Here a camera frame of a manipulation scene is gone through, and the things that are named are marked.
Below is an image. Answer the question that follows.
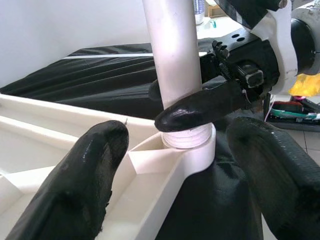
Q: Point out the white plastic table leg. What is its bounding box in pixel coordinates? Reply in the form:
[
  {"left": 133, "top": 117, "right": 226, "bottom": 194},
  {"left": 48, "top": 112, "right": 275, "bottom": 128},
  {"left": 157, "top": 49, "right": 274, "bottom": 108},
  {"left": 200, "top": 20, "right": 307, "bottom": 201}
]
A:
[{"left": 141, "top": 0, "right": 214, "bottom": 150}]

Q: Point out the white plastic table top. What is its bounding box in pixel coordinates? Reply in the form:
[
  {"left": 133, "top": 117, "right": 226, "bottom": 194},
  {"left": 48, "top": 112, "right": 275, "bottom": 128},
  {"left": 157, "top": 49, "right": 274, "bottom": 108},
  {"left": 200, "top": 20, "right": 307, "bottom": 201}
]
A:
[{"left": 0, "top": 93, "right": 217, "bottom": 240}]

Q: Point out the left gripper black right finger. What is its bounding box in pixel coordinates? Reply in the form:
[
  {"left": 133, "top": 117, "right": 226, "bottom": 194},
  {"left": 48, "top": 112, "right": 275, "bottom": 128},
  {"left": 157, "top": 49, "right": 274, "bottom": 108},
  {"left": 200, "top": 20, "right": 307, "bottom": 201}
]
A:
[{"left": 226, "top": 116, "right": 320, "bottom": 240}]

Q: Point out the white flat strip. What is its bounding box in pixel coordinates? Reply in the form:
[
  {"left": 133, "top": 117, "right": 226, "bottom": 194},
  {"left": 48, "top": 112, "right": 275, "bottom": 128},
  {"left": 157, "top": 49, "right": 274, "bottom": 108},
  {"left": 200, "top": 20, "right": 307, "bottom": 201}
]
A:
[{"left": 63, "top": 51, "right": 155, "bottom": 60}]

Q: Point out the green circuit board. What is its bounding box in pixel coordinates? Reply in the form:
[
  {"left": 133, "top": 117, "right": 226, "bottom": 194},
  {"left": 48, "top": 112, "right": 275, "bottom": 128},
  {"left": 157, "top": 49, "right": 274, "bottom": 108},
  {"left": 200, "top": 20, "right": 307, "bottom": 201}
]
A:
[{"left": 271, "top": 99, "right": 320, "bottom": 120}]

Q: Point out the clear plastic bottle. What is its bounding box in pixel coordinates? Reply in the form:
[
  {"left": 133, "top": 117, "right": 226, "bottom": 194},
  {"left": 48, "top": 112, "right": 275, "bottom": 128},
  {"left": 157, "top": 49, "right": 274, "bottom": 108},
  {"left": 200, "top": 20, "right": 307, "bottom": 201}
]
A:
[{"left": 194, "top": 0, "right": 206, "bottom": 25}]

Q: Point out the yellow plastic bag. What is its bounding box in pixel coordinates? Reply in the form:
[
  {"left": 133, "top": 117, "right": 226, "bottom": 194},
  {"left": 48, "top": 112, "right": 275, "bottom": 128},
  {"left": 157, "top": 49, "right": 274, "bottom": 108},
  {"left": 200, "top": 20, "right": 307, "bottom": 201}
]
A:
[{"left": 290, "top": 73, "right": 320, "bottom": 98}]

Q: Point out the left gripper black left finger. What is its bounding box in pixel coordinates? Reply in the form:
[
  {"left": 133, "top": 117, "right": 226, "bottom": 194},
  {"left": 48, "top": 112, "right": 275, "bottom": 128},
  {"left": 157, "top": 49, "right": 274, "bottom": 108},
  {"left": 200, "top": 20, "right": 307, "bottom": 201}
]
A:
[{"left": 4, "top": 119, "right": 130, "bottom": 240}]

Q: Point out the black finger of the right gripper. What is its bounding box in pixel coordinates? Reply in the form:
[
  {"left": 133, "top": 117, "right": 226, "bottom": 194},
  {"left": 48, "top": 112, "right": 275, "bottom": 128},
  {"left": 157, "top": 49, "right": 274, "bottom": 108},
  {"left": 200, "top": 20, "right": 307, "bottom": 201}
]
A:
[
  {"left": 148, "top": 79, "right": 164, "bottom": 101},
  {"left": 154, "top": 80, "right": 248, "bottom": 133}
]

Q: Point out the black metal stand leg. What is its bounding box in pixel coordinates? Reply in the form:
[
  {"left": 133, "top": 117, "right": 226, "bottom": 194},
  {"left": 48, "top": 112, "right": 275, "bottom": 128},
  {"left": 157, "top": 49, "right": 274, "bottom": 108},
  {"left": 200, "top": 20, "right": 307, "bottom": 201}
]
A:
[{"left": 266, "top": 117, "right": 320, "bottom": 133}]

